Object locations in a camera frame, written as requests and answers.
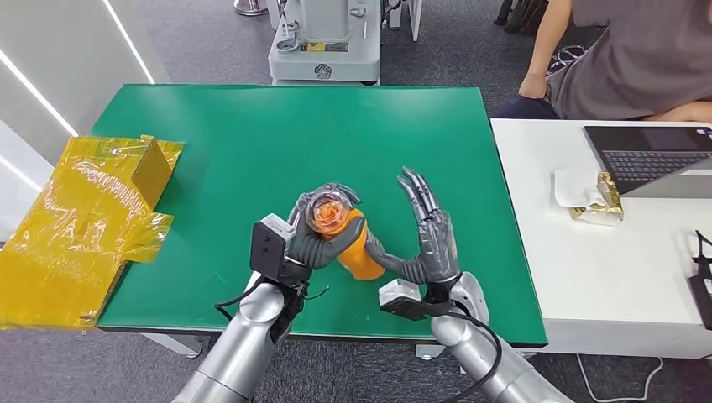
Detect chrome stand base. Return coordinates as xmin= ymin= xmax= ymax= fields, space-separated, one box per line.
xmin=233 ymin=0 xmax=270 ymax=18

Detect orange plastic bottle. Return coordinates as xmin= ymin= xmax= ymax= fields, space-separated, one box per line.
xmin=304 ymin=189 xmax=386 ymax=282

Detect dark grey laptop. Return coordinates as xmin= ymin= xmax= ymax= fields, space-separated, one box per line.
xmin=583 ymin=124 xmax=712 ymax=200

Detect black chair legs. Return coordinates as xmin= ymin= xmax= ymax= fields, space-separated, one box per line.
xmin=493 ymin=0 xmax=552 ymax=37

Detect black power adapter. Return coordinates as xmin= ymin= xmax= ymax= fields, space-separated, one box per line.
xmin=687 ymin=229 xmax=712 ymax=331

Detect white furniture leg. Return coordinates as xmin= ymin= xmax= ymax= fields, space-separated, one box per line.
xmin=386 ymin=0 xmax=424 ymax=44

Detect person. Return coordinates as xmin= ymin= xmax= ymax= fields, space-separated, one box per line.
xmin=489 ymin=0 xmax=712 ymax=123

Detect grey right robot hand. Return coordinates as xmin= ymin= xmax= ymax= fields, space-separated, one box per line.
xmin=364 ymin=166 xmax=462 ymax=285

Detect white floor cable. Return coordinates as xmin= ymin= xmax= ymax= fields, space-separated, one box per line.
xmin=575 ymin=353 xmax=666 ymax=403

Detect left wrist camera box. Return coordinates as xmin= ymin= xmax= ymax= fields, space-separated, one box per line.
xmin=249 ymin=213 xmax=312 ymax=287

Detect green top table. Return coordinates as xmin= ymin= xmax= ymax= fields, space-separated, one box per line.
xmin=90 ymin=83 xmax=549 ymax=348

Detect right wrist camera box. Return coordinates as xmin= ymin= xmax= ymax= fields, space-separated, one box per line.
xmin=378 ymin=279 xmax=454 ymax=322

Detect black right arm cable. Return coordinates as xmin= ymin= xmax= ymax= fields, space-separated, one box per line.
xmin=439 ymin=311 xmax=505 ymax=403

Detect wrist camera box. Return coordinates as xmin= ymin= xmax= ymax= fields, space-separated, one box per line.
xmin=378 ymin=279 xmax=454 ymax=322
xmin=249 ymin=213 xmax=312 ymax=287

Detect gold tissue pack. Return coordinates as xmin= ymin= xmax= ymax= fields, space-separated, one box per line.
xmin=553 ymin=169 xmax=626 ymax=228

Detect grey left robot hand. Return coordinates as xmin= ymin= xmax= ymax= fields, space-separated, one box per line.
xmin=285 ymin=182 xmax=369 ymax=271

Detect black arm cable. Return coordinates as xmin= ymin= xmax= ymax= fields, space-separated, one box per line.
xmin=439 ymin=311 xmax=505 ymax=403
xmin=213 ymin=278 xmax=270 ymax=322

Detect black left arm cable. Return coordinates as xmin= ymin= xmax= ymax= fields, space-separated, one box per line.
xmin=213 ymin=278 xmax=270 ymax=322

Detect white desk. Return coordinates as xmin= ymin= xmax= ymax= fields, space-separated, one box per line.
xmin=490 ymin=118 xmax=712 ymax=360

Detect yellow taped cardboard box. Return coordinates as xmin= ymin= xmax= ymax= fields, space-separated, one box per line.
xmin=0 ymin=134 xmax=186 ymax=330

